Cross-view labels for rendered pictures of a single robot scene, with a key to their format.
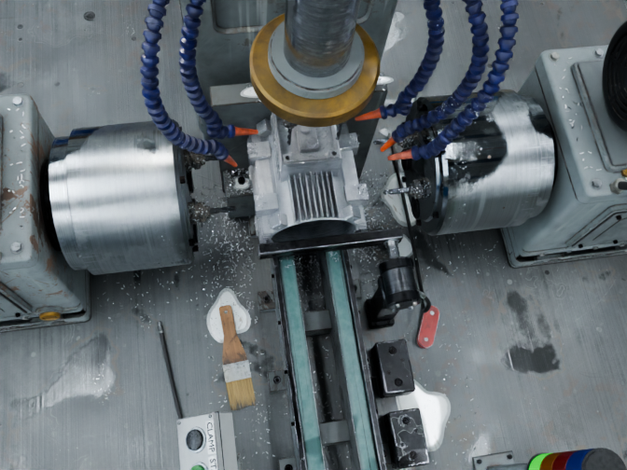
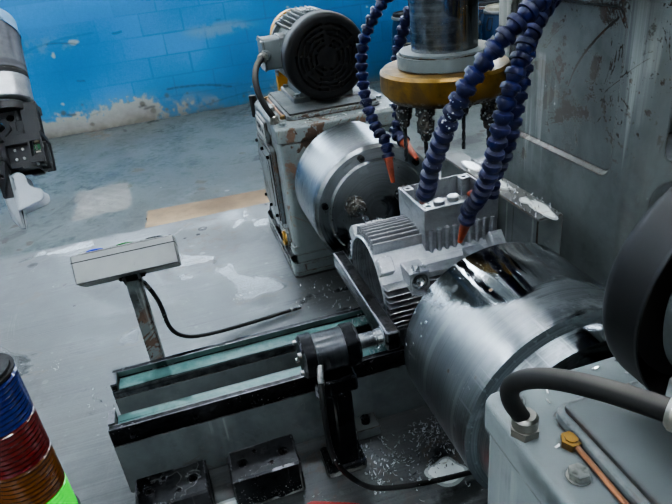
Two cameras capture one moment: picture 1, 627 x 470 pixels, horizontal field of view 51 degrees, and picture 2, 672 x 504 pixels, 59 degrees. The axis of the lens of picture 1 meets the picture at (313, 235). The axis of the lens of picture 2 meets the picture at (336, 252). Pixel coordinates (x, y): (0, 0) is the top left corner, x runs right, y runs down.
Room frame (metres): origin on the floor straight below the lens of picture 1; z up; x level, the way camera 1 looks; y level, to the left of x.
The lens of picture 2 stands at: (0.45, -0.81, 1.51)
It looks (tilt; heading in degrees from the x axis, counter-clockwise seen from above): 28 degrees down; 96
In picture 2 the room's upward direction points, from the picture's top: 7 degrees counter-clockwise
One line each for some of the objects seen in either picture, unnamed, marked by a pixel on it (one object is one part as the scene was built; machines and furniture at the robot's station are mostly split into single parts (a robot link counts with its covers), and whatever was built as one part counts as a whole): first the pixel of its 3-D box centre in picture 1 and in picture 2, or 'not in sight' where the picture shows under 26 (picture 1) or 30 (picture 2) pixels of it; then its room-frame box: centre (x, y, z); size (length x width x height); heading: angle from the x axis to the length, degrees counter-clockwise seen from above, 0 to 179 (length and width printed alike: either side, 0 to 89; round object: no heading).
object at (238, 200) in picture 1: (242, 192); not in sight; (0.54, 0.16, 0.86); 0.07 x 0.06 x 0.12; 109
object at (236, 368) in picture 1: (233, 355); not in sight; (0.22, 0.10, 0.80); 0.21 x 0.05 x 0.01; 24
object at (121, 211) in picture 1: (101, 200); (355, 182); (0.39, 0.37, 1.04); 0.37 x 0.25 x 0.25; 109
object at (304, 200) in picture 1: (305, 185); (425, 269); (0.51, 0.03, 1.01); 0.20 x 0.19 x 0.19; 19
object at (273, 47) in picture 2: not in sight; (302, 101); (0.27, 0.62, 1.16); 0.33 x 0.26 x 0.42; 109
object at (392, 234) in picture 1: (330, 244); (362, 295); (0.41, -0.03, 1.01); 0.26 x 0.04 x 0.03; 109
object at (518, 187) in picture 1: (485, 160); (546, 385); (0.62, -0.28, 1.04); 0.41 x 0.25 x 0.25; 109
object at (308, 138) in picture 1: (305, 140); (447, 211); (0.54, 0.05, 1.11); 0.12 x 0.11 x 0.07; 19
